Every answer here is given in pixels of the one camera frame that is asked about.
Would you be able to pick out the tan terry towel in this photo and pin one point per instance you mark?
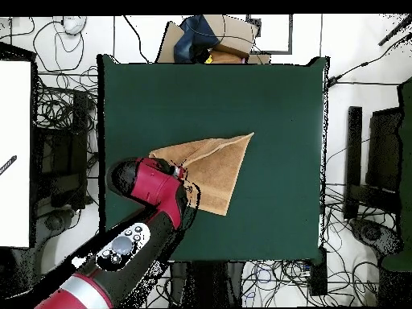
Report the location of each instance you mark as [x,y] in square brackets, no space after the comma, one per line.
[215,170]

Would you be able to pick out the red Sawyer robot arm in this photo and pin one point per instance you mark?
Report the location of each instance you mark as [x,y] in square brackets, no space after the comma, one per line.
[154,186]

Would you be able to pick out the white flat panel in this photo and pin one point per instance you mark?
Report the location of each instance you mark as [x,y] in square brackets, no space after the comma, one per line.
[14,145]

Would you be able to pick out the dark green table cloth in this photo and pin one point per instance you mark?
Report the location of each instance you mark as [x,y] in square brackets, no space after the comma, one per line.
[273,209]

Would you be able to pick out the orange garment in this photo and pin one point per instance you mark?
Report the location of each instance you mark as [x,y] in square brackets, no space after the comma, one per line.
[225,58]

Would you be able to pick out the black equipment rack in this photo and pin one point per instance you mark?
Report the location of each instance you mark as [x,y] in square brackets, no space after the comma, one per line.
[61,154]

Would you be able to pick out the dark blue garment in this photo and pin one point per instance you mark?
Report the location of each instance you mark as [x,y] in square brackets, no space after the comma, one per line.
[194,38]

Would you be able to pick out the grey stand foot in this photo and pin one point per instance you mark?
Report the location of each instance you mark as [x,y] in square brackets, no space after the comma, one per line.
[373,233]
[54,222]

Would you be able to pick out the brown cardboard box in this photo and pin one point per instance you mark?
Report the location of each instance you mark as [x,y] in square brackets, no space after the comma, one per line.
[231,32]

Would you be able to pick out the black upright bar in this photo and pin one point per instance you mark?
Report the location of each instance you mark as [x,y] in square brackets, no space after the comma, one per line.
[353,161]

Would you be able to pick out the striped black rod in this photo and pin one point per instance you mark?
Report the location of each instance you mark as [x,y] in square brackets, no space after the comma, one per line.
[8,164]

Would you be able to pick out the person's foot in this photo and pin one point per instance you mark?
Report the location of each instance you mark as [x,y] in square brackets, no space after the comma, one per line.
[74,25]

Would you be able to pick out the black chair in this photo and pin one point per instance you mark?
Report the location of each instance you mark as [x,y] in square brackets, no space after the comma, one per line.
[384,148]

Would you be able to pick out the thin black rod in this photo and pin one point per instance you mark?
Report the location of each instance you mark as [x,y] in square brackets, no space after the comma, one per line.
[396,30]

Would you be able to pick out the black square frame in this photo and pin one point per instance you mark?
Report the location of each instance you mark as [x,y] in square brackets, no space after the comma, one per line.
[273,52]

